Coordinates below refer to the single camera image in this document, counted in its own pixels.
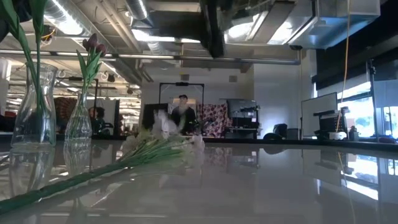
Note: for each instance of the silver ceiling pipe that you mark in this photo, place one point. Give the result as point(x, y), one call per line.
point(186, 57)

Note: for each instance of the round silver duct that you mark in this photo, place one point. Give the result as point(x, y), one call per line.
point(136, 7)

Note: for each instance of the seated person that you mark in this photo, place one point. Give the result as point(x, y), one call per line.
point(99, 123)

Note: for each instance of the white veined flower bunch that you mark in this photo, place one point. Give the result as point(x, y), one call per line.
point(93, 172)

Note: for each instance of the black ceiling duct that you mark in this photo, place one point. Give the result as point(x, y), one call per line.
point(214, 31)

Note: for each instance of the narrow clear glass vase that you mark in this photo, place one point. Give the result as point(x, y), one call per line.
point(79, 127)

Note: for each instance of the black equipment rack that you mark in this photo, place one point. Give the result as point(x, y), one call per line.
point(241, 107)

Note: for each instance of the large silver ventilation duct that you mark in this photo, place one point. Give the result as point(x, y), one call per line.
point(311, 25)

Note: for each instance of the black office chair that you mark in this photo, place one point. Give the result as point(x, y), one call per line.
point(280, 130)

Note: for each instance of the black tripod pole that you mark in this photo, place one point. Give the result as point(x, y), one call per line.
point(372, 99)

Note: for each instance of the whiteboard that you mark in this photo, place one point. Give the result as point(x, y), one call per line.
point(317, 115)

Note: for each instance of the pink patterned cloth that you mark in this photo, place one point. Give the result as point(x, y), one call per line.
point(217, 119)

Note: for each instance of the wide clear glass vase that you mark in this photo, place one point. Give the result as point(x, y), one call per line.
point(46, 124)

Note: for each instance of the red artificial tulip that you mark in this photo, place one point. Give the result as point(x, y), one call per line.
point(92, 40)
point(86, 44)
point(101, 49)

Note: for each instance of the black rectangular frame stand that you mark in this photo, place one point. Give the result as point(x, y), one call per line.
point(182, 84)

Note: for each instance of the black workstation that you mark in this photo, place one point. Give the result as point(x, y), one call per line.
point(332, 124)

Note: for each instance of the yellow artificial tulip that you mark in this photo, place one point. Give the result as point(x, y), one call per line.
point(21, 43)

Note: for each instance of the black aluminium table frame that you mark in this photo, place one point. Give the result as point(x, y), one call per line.
point(280, 142)

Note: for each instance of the standing person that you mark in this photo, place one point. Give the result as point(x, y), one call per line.
point(183, 118)

